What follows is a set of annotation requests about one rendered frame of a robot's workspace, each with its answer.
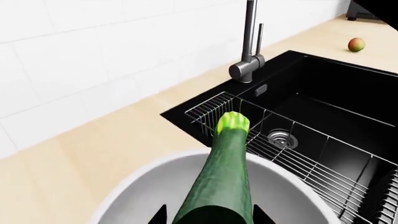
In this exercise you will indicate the steel sink drain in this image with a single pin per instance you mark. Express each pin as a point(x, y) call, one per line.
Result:
point(282, 137)

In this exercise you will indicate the dark green zucchini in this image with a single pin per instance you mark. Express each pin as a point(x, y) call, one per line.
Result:
point(219, 177)

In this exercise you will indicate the black kitchen sink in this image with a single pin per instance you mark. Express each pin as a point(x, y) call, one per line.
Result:
point(326, 98)

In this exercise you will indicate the black countertop appliance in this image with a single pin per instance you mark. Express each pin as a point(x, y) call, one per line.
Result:
point(368, 10)

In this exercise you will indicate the red green mango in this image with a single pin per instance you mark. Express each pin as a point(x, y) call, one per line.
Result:
point(356, 44)

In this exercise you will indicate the grey metal faucet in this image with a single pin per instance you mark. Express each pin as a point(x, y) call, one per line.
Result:
point(248, 58)

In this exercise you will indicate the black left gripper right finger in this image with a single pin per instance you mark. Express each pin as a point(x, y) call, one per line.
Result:
point(260, 215)

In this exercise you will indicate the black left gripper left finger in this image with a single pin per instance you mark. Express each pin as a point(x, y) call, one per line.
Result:
point(160, 216)

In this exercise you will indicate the white round bowl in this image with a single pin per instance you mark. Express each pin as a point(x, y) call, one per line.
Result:
point(149, 186)

